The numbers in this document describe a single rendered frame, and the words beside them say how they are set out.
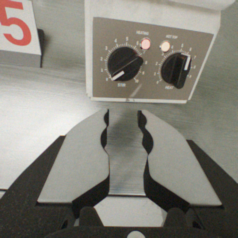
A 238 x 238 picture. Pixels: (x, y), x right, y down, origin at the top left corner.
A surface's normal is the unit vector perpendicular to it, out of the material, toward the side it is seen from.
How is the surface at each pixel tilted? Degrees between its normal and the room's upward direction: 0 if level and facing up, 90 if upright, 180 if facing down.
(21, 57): 0
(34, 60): 0
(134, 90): 30
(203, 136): 0
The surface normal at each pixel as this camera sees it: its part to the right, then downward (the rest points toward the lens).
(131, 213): 0.18, 0.07
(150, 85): 0.15, 0.56
